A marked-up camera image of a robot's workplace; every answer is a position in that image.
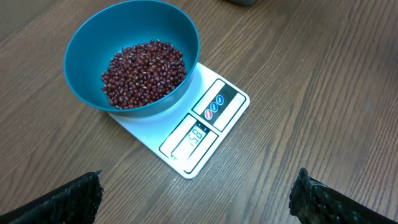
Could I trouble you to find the red beans in bowl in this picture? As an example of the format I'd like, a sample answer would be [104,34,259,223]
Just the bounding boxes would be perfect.
[101,40,187,110]

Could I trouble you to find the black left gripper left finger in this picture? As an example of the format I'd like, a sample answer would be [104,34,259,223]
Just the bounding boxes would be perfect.
[1,170,104,224]

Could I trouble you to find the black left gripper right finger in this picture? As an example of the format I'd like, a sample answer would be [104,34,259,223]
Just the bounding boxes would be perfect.
[289,168,397,224]

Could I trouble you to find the clear plastic food container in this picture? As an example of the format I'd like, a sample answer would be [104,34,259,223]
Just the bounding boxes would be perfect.
[227,0,257,7]

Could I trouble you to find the teal metal bowl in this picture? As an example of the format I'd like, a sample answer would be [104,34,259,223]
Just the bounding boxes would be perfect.
[63,1,200,117]

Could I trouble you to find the white digital kitchen scale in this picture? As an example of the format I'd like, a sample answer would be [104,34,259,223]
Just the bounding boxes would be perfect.
[113,63,250,179]

